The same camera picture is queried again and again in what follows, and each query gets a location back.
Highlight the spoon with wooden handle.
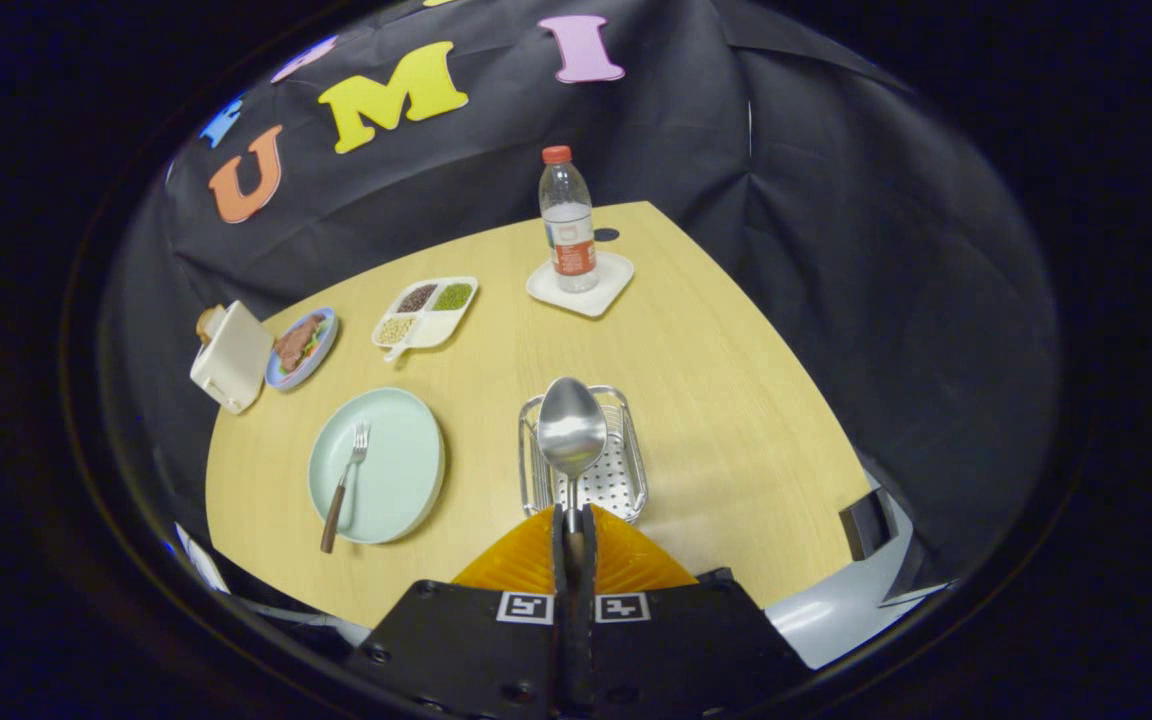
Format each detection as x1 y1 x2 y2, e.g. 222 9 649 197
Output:
536 376 609 536

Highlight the black backdrop cloth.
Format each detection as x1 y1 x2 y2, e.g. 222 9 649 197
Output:
101 0 1062 601

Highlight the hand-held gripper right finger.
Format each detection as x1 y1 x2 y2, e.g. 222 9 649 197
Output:
576 503 817 720

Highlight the blue plate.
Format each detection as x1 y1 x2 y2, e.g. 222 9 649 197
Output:
265 307 340 391

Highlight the pale green plate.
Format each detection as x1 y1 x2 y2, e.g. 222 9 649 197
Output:
307 387 447 546

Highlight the metal wire basket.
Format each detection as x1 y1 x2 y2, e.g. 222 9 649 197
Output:
518 385 650 525

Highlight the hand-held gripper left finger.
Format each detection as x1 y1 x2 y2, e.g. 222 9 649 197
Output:
344 503 578 720

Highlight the white toaster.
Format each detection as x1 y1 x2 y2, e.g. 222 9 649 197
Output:
189 301 276 416

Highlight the dark block object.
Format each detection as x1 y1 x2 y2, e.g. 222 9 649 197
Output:
838 485 899 563

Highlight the steak with vegetables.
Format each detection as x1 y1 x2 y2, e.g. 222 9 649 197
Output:
274 315 322 374

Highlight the white square coaster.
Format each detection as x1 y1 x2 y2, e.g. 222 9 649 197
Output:
525 250 636 319

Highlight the fork with wooden handle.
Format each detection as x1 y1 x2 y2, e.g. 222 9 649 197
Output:
320 420 372 555

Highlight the white divided tray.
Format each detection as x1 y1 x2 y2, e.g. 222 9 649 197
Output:
371 276 480 363

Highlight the clear water bottle red cap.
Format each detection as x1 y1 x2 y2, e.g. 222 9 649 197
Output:
538 145 600 294

